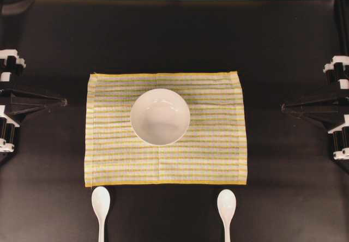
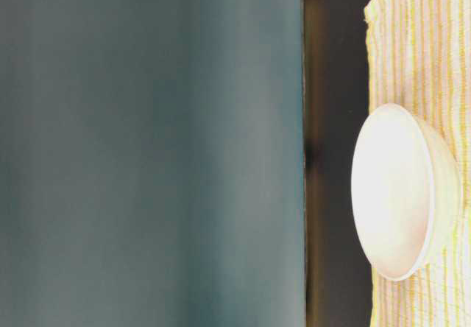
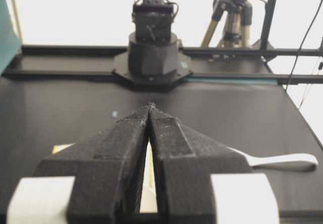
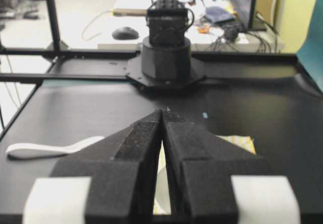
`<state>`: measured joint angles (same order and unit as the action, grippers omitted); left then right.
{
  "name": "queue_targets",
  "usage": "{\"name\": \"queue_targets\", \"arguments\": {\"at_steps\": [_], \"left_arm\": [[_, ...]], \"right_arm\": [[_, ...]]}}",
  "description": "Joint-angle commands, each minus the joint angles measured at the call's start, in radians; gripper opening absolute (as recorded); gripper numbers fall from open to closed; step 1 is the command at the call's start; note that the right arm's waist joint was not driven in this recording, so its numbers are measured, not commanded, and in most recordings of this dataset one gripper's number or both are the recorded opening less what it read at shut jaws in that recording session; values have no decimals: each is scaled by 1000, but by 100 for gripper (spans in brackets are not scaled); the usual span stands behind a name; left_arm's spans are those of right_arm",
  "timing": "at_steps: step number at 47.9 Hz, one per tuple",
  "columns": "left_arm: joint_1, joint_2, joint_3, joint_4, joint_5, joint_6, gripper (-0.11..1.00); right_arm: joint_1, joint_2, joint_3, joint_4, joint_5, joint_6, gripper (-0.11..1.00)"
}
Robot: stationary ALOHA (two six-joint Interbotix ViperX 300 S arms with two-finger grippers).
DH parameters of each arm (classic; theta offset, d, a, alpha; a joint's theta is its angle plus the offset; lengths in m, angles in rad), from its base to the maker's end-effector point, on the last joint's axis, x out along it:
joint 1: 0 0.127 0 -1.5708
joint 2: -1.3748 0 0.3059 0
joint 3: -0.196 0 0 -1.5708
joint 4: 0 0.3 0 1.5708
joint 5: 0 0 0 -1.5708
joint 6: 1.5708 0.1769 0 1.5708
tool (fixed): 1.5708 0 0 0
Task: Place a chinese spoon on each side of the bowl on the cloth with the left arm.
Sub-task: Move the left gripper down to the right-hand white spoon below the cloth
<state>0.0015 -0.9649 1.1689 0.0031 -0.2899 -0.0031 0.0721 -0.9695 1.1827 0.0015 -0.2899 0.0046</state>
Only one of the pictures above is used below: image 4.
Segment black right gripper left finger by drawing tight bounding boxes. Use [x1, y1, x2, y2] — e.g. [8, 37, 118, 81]
[23, 109, 162, 224]

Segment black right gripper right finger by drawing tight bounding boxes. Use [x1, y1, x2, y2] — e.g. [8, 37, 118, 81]
[161, 109, 301, 224]

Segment white chinese spoon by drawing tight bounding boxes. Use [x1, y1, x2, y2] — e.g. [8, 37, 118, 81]
[6, 136, 104, 159]

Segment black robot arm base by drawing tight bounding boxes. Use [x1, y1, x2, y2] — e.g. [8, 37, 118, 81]
[126, 0, 205, 89]

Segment yellow striped cloth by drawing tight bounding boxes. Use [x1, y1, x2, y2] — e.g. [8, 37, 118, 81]
[153, 135, 256, 215]

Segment black computer mouse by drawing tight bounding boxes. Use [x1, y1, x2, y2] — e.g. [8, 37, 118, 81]
[112, 27, 139, 40]

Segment blue notebook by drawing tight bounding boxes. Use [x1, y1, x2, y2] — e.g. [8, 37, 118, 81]
[205, 6, 235, 24]

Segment black metal frame post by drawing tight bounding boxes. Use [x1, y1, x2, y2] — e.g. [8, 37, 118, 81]
[46, 0, 61, 52]

